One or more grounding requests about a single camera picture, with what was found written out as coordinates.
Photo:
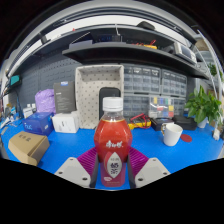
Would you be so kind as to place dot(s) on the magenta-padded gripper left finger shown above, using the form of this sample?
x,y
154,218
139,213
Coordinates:
x,y
73,171

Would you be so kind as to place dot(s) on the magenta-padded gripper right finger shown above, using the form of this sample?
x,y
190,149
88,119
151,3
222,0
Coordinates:
x,y
151,171

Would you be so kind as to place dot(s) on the red drink bottle white cap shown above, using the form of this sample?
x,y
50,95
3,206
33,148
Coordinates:
x,y
112,133

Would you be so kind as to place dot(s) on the black box with white label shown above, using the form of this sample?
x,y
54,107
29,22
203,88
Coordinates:
x,y
160,124

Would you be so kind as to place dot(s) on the yellow multimeter with red leads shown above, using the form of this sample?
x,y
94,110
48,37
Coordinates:
x,y
141,124

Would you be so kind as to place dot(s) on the brown cardboard box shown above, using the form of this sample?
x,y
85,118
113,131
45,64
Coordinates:
x,y
28,146

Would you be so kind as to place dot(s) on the blue box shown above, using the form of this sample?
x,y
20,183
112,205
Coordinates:
x,y
38,124

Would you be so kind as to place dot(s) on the flat black case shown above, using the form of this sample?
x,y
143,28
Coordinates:
x,y
185,122

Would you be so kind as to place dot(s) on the clear organizer box colourful parts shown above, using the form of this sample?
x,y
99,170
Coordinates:
x,y
161,107

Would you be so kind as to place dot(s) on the grey parts drawer cabinet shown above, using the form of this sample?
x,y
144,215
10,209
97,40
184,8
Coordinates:
x,y
135,105
180,106
141,79
174,83

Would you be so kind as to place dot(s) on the dark grey box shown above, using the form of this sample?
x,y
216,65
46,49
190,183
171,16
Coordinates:
x,y
64,97

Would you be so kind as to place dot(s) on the purple plastic bag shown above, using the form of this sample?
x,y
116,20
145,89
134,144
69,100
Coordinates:
x,y
45,101

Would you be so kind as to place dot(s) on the white plastic block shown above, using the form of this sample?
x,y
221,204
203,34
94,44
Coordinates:
x,y
217,134

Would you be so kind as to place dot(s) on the white dotted tray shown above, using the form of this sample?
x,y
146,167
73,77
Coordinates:
x,y
88,96

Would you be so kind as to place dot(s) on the green potted plant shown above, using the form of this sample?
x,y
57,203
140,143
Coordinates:
x,y
203,106

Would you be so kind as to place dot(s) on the black speaker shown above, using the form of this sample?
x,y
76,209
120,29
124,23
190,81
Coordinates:
x,y
109,92

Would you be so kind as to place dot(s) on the teal bin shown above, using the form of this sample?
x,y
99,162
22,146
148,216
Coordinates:
x,y
15,80

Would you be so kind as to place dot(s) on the dark grey overhead shelf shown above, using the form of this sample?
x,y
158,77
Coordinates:
x,y
126,53

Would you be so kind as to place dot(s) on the white shelf rack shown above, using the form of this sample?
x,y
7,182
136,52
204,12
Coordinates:
x,y
210,60

